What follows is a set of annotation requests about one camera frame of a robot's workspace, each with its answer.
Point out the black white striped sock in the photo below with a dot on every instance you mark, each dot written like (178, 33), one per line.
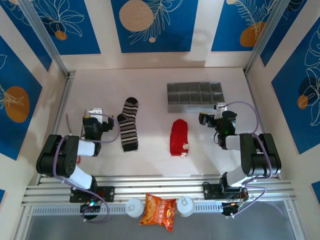
(128, 130)

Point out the red sock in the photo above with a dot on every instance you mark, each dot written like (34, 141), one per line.
(178, 140)

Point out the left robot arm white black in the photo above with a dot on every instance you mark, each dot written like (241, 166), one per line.
(57, 160)

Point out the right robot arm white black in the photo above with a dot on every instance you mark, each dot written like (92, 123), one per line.
(260, 160)

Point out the grey compartment organizer tray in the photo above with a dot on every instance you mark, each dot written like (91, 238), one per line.
(195, 108)

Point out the white plastic bottle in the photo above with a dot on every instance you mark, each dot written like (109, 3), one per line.
(134, 207)
(185, 206)

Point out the orange snack bag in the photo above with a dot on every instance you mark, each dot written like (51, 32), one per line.
(157, 212)

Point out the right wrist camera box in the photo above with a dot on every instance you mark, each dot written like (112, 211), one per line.
(220, 106)

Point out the aluminium table side rail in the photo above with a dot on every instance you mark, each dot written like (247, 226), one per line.
(251, 90)
(65, 95)

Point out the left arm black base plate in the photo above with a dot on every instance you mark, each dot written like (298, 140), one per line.
(107, 195)

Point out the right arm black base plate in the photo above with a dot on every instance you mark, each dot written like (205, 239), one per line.
(210, 192)

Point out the aluminium mounting rail frame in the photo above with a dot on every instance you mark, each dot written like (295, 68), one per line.
(160, 186)

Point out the aluminium corner post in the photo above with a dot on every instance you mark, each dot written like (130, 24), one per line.
(42, 32)
(267, 32)

